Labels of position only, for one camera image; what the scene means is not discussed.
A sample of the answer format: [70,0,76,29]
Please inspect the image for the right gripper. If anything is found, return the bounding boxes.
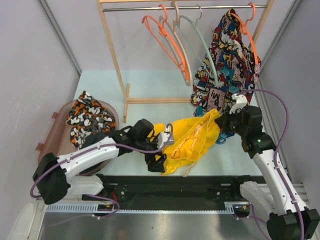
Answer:
[215,106,248,137]

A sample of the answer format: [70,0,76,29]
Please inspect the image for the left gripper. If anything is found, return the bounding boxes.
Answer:
[134,136,167,173]

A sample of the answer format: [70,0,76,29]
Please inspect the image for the yellow shorts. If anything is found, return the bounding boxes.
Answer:
[162,109,221,177]

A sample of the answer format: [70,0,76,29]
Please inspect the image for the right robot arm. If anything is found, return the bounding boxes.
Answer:
[215,105,320,240]

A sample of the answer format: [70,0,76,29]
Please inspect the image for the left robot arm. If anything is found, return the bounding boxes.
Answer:
[30,118,173,205]

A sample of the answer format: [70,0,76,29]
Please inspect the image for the comic print shorts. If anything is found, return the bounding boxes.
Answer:
[190,8,262,145]

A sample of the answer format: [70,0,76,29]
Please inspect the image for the camouflage orange shorts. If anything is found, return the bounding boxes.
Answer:
[65,90,116,149]

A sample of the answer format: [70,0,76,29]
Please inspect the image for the orange hanger right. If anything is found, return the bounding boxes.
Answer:
[230,2,259,64]

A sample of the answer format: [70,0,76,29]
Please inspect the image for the orange hanger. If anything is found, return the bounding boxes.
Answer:
[230,2,259,64]
[141,4,191,86]

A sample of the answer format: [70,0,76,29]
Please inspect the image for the beige wooden hanger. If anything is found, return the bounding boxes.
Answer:
[159,1,192,86]

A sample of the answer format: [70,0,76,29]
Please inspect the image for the orange hanger left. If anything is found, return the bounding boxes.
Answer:
[141,4,191,86]

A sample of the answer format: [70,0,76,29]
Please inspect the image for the dark navy garment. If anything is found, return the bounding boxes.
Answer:
[81,132,115,149]

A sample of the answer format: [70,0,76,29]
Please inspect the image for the wooden clothes rack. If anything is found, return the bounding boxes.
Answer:
[96,0,275,124]

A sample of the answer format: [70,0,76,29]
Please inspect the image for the metal hanging rod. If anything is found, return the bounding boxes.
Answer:
[102,5,267,13]

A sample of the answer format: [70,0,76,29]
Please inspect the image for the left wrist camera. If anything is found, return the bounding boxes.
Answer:
[157,127,174,149]

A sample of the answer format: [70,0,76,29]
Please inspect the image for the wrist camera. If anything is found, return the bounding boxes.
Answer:
[157,127,174,149]
[229,93,248,114]

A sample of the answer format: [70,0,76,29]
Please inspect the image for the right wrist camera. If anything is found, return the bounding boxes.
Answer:
[229,93,248,114]

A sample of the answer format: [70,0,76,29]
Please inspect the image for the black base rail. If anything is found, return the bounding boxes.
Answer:
[97,174,265,209]

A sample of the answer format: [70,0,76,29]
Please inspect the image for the white cable duct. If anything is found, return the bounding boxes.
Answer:
[46,201,250,215]

